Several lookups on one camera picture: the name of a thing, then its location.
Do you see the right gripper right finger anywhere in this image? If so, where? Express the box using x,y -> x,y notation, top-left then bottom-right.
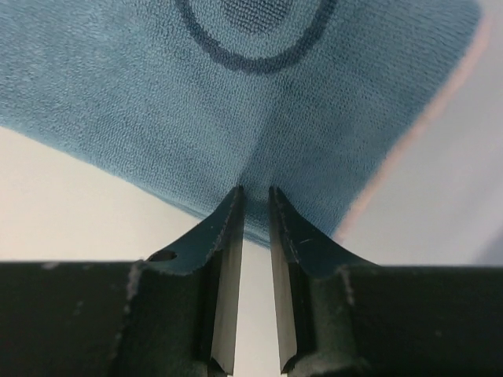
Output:
268,188 -> 502,376

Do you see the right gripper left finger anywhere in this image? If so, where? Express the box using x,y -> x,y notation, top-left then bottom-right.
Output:
1,186 -> 244,376

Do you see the light blue towel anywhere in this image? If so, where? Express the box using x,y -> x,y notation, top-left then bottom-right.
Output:
1,1 -> 482,244

